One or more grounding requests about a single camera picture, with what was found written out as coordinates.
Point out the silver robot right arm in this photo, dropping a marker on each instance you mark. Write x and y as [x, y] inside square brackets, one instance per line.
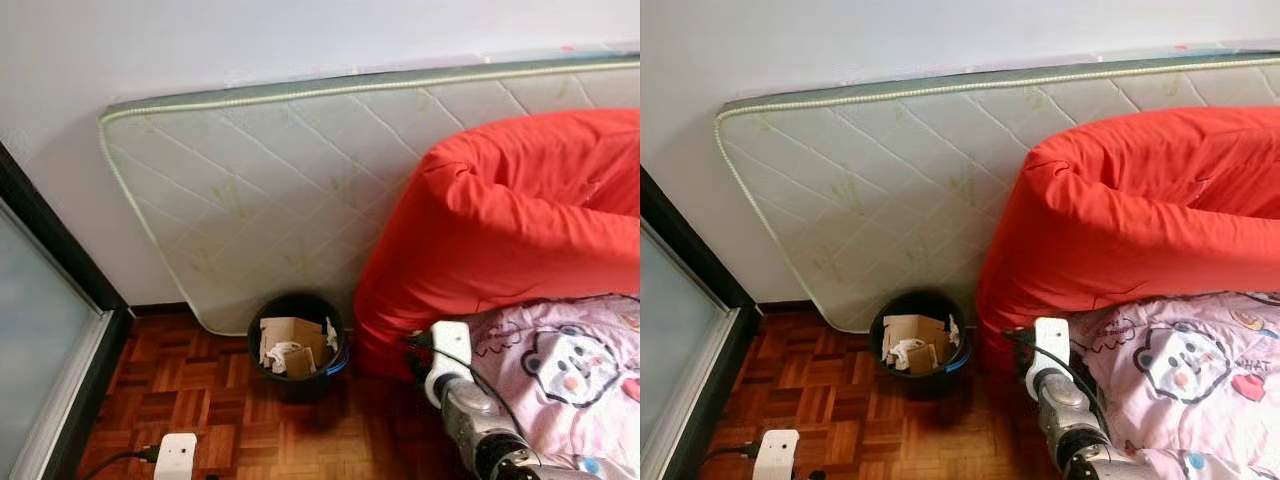
[480, 420]
[1080, 420]

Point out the frosted glass wardrobe door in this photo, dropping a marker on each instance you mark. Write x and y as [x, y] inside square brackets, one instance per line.
[40, 330]
[675, 350]

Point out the red duvet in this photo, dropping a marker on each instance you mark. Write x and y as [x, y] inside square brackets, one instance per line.
[1140, 215]
[520, 220]

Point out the dark wooden baseboard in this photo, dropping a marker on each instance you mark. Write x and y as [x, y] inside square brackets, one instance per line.
[785, 306]
[160, 309]

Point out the pink cartoon print quilt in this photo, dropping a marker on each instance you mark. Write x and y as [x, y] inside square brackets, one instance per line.
[560, 380]
[1200, 400]

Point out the white quilted green-edged mattress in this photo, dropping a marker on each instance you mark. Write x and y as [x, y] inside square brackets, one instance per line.
[250, 180]
[870, 180]

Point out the white crumpled paper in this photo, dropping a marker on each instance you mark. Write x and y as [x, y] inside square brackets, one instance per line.
[905, 355]
[283, 355]

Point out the brown cardboard piece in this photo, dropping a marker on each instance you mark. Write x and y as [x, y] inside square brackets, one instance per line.
[915, 332]
[295, 335]

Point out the black round trash bin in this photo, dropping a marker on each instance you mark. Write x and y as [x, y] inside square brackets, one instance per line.
[910, 385]
[290, 385]

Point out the white tissue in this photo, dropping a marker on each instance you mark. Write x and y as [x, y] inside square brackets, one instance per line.
[952, 330]
[330, 332]

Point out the black wardrobe frame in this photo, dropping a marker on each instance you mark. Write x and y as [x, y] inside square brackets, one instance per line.
[50, 235]
[690, 247]

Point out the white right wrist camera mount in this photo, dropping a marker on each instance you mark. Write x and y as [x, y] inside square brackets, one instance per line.
[1050, 340]
[450, 345]

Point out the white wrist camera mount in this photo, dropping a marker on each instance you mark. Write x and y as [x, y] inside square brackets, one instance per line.
[1050, 340]
[450, 345]
[177, 455]
[777, 455]

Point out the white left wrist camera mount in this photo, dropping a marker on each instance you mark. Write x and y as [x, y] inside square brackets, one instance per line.
[777, 455]
[177, 455]

